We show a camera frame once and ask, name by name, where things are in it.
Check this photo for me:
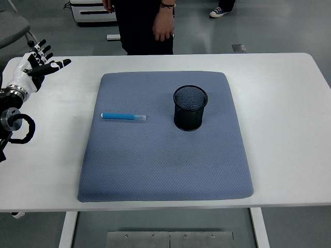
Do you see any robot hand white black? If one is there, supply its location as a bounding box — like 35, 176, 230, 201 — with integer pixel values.
7, 39, 72, 93

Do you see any blue marker with clear cap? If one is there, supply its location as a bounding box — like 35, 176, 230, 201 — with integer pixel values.
100, 112, 147, 122

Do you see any black mesh pen holder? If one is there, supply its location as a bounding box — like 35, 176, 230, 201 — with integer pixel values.
172, 85, 209, 132

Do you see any grey office chair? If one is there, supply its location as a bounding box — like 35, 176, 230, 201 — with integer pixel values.
0, 0, 36, 50

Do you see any white box appliance with slot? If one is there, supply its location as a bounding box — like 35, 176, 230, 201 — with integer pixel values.
69, 0, 118, 24

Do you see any person in dark trousers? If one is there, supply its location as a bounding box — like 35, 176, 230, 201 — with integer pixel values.
102, 0, 178, 56

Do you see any blue-grey textured mat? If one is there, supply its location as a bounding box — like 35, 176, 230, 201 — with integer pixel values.
77, 71, 254, 203

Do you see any white table leg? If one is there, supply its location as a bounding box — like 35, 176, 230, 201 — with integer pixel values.
58, 211, 78, 248
249, 208, 271, 248

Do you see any grey metal plate with screws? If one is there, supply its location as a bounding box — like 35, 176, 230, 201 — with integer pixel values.
106, 230, 234, 248

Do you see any person with blue sneakers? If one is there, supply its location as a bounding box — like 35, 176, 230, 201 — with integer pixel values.
208, 0, 236, 18

